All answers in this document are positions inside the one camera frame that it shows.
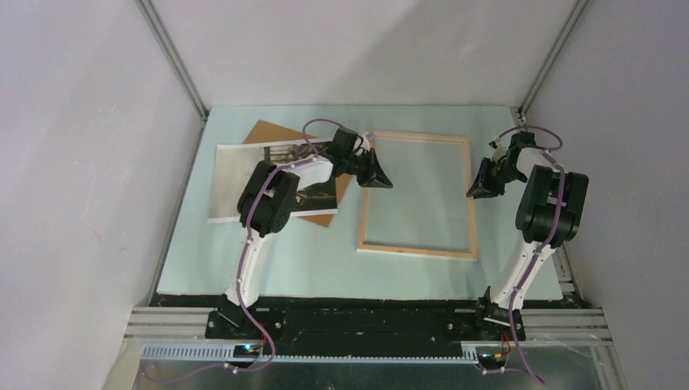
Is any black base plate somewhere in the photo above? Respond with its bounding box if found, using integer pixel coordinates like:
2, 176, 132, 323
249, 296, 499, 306
205, 297, 526, 358

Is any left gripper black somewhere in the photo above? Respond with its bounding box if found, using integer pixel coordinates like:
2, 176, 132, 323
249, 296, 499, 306
344, 149, 393, 189

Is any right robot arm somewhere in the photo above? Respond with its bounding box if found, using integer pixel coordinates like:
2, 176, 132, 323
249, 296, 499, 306
466, 125, 589, 340

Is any black and white photo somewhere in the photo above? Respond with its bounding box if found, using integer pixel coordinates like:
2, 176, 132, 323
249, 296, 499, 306
207, 140, 338, 223

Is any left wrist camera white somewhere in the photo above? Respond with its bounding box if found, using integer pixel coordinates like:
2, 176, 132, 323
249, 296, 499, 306
361, 132, 375, 150

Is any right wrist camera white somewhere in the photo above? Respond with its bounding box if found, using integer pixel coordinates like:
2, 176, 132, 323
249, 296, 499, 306
489, 136, 506, 162

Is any white cable duct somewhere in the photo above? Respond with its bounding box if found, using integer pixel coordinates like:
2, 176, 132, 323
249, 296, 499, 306
141, 343, 479, 365

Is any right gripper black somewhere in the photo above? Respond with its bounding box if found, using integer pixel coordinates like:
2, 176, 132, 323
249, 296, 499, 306
466, 157, 525, 200

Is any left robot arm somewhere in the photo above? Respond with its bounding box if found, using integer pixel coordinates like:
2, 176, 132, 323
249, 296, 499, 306
217, 125, 393, 339

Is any white wooden picture frame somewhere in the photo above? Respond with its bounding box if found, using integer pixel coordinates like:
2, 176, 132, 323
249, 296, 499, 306
357, 131, 479, 262

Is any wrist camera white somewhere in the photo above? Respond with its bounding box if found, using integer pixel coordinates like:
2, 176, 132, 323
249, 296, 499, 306
361, 132, 375, 150
489, 136, 506, 162

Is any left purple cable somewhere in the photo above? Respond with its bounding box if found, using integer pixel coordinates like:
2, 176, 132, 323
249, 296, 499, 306
234, 118, 345, 375

